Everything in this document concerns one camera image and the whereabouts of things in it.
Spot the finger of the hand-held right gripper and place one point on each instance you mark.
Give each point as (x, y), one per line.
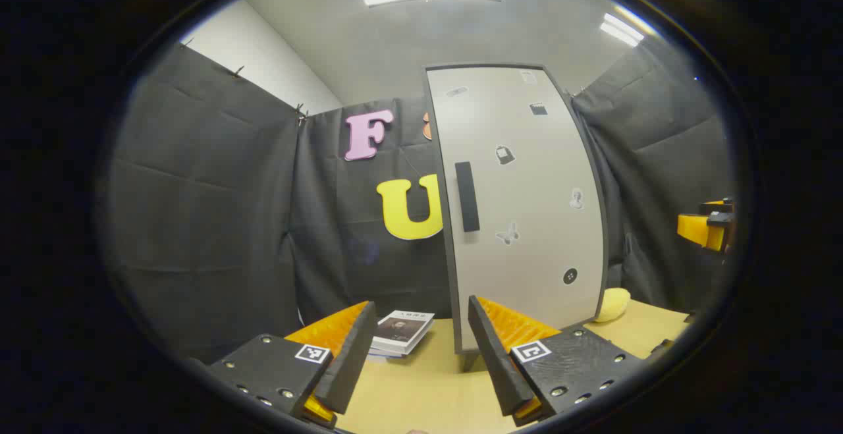
(698, 230)
(716, 206)

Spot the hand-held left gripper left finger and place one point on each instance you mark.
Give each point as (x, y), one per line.
(352, 355)

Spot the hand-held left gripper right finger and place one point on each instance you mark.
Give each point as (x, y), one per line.
(497, 355)

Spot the light grey cabinet door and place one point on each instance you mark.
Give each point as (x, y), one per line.
(527, 223)

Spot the white book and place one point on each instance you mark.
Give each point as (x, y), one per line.
(385, 354)

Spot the yellow plush ball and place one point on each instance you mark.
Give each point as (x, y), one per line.
(611, 303)

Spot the black backdrop cloth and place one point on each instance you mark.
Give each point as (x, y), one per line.
(217, 190)

